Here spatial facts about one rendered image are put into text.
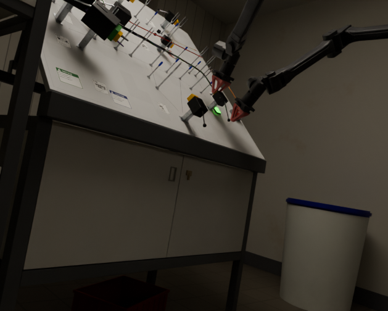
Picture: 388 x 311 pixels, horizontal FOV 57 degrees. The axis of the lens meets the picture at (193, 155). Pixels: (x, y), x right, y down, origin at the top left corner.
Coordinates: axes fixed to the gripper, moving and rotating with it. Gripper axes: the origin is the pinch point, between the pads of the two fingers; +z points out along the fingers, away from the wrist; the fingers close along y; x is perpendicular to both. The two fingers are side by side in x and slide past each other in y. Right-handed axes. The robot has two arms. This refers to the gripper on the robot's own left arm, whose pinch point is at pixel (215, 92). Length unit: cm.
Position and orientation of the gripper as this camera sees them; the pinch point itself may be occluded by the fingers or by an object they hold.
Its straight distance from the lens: 171.5
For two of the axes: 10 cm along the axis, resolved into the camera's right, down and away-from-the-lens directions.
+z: -4.4, 8.6, 2.6
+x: 7.1, 5.1, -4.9
